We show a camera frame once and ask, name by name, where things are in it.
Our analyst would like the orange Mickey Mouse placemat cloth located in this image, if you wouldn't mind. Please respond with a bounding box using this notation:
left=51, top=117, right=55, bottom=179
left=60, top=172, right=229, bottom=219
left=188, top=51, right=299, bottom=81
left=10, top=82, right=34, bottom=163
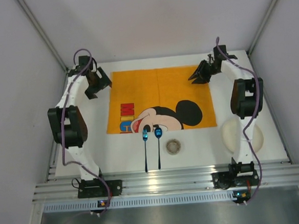
left=107, top=65, right=217, bottom=134

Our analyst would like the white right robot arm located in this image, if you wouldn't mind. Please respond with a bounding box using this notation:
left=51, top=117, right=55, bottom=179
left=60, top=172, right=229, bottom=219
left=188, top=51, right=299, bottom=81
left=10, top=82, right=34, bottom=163
left=90, top=45, right=263, bottom=169

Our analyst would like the perforated metal cable tray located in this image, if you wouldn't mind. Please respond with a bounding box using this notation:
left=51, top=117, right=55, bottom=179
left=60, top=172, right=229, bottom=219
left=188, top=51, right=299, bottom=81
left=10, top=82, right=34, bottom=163
left=42, top=189, right=251, bottom=215

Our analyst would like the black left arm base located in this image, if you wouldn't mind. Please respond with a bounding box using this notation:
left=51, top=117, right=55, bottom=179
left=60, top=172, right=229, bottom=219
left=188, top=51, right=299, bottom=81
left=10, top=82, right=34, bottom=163
left=71, top=178, right=122, bottom=199

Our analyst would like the small metal cup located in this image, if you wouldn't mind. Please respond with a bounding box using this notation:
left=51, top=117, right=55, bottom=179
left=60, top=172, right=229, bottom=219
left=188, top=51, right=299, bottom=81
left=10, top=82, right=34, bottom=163
left=166, top=139, right=181, bottom=155

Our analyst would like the blue metal spoon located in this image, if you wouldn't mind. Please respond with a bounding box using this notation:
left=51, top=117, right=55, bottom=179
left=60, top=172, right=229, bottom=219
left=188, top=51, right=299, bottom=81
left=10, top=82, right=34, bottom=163
left=155, top=127, right=163, bottom=170

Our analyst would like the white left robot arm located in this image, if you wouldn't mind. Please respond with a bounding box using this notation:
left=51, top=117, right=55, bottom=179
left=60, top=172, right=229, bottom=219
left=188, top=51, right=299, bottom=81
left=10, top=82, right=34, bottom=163
left=47, top=54, right=112, bottom=181

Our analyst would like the aluminium mounting rail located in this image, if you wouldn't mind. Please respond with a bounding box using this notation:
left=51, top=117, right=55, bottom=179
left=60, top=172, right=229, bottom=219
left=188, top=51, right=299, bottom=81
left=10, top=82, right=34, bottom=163
left=32, top=161, right=299, bottom=203

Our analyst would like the blue metal fork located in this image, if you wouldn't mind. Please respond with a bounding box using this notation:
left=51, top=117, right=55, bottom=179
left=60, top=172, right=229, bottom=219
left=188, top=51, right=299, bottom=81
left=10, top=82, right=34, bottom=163
left=142, top=128, right=148, bottom=173

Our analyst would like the white round plate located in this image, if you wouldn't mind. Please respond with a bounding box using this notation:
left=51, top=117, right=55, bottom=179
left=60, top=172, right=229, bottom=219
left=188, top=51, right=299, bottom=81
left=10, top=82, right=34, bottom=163
left=221, top=118, right=264, bottom=153

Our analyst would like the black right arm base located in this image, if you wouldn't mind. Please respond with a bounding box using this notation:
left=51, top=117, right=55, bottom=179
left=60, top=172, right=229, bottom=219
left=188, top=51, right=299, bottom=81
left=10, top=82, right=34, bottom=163
left=211, top=161, right=259, bottom=190

